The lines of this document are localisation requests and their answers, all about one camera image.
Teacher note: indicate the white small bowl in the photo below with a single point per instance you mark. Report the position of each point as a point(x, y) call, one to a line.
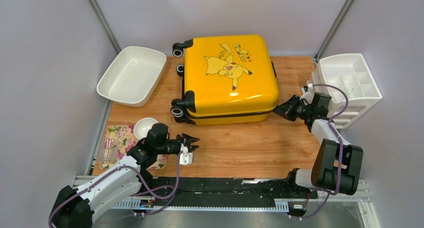
point(142, 127)

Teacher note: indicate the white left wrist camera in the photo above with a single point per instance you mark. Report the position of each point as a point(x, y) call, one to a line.
point(186, 158)

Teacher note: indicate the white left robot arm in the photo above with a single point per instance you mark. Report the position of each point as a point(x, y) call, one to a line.
point(80, 207)

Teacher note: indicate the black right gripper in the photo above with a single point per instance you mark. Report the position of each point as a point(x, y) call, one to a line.
point(285, 110)

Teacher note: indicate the white rectangular basin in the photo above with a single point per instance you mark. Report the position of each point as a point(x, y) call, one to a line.
point(132, 76)

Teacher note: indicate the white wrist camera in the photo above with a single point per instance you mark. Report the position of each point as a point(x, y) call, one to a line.
point(307, 93)
point(186, 158)

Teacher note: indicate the clear glass cup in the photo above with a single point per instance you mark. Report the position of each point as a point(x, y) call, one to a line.
point(109, 152)

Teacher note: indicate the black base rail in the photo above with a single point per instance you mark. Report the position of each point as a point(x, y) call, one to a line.
point(228, 192)

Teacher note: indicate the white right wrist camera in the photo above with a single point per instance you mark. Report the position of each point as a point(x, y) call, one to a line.
point(307, 93)

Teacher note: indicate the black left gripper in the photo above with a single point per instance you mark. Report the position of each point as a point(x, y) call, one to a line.
point(187, 139)

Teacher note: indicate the yellow cartoon hard-shell suitcase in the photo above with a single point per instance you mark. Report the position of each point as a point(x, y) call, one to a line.
point(225, 80)

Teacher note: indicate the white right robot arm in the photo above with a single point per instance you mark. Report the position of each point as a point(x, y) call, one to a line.
point(338, 163)

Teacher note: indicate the floral tray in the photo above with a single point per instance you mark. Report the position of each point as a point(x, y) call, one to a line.
point(125, 138)

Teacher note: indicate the white drawer organizer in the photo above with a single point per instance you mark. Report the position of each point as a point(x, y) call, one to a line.
point(350, 73)

